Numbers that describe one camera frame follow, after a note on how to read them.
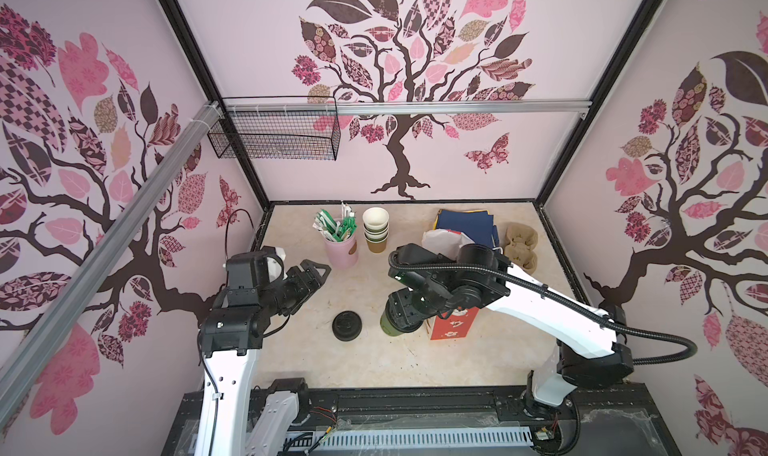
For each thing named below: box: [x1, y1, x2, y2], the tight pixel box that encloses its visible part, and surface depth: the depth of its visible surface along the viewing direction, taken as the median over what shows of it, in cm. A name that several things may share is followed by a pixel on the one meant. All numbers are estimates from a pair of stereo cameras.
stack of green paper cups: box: [362, 206, 390, 254], surface depth 97 cm
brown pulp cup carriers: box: [504, 222, 538, 275], surface depth 102 cm
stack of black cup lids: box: [332, 310, 363, 342], surface depth 87 cm
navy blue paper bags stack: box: [434, 209, 500, 248], surface depth 111 cm
